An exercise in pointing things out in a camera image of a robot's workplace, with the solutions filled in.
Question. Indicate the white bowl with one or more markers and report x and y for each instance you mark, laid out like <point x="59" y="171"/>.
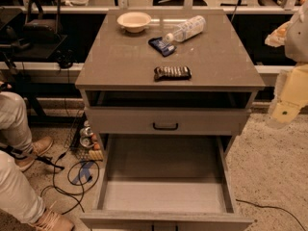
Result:
<point x="134" y="22"/>

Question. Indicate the tan boot lower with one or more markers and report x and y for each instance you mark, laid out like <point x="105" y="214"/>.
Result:
<point x="53" y="221"/>

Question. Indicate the black drawer handle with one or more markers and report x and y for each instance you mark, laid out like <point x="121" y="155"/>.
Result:
<point x="166" y="127"/>

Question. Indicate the grey drawer cabinet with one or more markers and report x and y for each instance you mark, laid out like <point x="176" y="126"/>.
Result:
<point x="119" y="71"/>

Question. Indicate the dark rxbar chocolate bar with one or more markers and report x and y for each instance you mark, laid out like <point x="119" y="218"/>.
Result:
<point x="169" y="73"/>

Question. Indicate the closed top drawer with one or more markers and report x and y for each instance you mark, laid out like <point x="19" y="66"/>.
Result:
<point x="191" y="121"/>

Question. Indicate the person's leg light trousers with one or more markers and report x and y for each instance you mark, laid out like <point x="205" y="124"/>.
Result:
<point x="14" y="128"/>

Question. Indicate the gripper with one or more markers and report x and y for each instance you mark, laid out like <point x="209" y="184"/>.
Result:
<point x="298" y="43"/>

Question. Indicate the blue snack packet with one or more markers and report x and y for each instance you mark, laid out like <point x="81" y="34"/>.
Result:
<point x="163" y="47"/>

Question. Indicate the wire basket with cans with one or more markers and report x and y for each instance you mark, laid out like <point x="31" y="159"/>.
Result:
<point x="83" y="143"/>

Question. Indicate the open middle drawer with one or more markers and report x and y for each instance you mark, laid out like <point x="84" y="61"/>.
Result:
<point x="165" y="183"/>

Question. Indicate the tan boot upper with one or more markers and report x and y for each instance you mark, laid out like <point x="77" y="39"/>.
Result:
<point x="37" y="148"/>

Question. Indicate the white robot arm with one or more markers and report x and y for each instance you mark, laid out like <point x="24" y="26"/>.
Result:
<point x="293" y="36"/>

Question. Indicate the black bag on shelf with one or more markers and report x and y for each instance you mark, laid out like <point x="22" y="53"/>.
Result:
<point x="38" y="26"/>

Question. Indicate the tan boot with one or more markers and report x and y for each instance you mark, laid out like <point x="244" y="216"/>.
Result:
<point x="37" y="148"/>
<point x="53" y="221"/>

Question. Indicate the clear plastic water bottle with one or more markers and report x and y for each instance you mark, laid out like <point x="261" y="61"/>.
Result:
<point x="187" y="29"/>

